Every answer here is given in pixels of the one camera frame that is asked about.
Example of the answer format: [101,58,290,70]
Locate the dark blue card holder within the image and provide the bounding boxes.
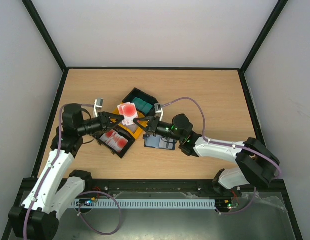
[143,134,177,151]

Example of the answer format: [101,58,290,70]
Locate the white slotted cable duct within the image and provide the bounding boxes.
[82,199,215,210]

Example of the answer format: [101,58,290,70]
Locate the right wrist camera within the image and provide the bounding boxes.
[154,103,164,122]

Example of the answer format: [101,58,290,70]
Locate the red circle card front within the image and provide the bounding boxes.
[122,103,138,120]

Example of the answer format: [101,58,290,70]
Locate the black bin with red cards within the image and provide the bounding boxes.
[95,126,135,159]

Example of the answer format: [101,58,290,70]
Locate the black bin with teal cards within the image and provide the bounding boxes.
[122,88,158,117]

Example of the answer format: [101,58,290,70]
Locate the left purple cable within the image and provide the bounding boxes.
[22,102,122,240]

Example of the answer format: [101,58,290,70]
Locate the purple cable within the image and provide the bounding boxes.
[22,102,122,240]
[159,97,283,216]

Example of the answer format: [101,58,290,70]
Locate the teal card stack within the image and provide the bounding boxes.
[132,97,152,115]

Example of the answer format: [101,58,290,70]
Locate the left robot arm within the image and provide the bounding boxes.
[8,103,124,240]

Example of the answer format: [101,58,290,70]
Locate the red white card stack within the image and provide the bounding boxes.
[99,130,128,153]

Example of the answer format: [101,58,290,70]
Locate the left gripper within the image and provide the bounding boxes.
[77,112,124,137]

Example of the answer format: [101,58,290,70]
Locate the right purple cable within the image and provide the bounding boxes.
[159,97,283,216]

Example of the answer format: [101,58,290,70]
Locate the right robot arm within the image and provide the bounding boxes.
[133,114,280,196]

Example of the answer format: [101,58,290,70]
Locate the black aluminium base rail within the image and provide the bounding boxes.
[21,177,285,198]

